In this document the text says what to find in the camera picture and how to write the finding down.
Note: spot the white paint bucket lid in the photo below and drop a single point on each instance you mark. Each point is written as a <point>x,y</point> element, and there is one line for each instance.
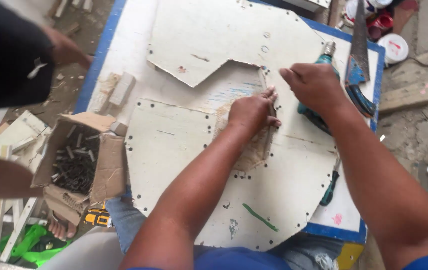
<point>394,48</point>

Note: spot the yellow black power tool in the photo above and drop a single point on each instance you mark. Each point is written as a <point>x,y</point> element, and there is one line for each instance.
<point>98,217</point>

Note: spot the person's blue shirt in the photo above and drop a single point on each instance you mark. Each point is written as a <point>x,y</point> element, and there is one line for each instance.
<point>236,260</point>

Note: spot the green plastic bag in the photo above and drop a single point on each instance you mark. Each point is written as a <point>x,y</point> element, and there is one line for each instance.
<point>30,243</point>

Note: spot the pile of black screws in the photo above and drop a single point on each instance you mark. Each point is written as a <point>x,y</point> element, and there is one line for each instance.
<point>75,168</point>

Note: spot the person's right fingers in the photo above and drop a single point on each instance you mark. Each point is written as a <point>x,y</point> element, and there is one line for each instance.
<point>287,77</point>

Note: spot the torn cardboard box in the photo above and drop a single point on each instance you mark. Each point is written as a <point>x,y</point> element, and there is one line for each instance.
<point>109,165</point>

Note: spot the long white wood block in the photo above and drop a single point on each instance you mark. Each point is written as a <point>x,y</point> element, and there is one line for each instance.
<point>122,89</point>

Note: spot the teal power drill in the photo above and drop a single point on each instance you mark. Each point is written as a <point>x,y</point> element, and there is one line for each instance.
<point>326,62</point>

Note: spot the small white wood block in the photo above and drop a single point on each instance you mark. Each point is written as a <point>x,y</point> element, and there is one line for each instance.
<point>118,128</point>

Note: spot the white notched board panel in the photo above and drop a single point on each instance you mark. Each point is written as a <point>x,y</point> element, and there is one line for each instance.
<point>217,33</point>

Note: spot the thin wooden strip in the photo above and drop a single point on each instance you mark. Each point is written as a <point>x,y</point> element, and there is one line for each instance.
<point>265,80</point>

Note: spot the rough wooden plank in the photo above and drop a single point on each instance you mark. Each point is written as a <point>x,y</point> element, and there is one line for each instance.
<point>416,93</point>

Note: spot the white blue edged work table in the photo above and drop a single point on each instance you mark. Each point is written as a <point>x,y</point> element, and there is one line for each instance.
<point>135,33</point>

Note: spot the large white drilled board panel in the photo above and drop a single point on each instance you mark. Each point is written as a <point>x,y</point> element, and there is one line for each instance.
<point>184,161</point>

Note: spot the stack of white board offcuts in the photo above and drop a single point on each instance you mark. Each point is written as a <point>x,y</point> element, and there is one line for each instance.
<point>19,137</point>

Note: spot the heap of paint cans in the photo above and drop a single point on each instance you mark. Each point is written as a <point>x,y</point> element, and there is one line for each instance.
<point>381,20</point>

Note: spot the person's left hand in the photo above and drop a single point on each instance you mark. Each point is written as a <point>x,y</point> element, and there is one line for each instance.
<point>249,114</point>

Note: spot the person's right hand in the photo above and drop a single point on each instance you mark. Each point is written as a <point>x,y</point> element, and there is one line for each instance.
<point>317,88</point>

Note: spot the heap of wood scraps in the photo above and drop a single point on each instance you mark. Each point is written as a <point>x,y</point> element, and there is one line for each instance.
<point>69,7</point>

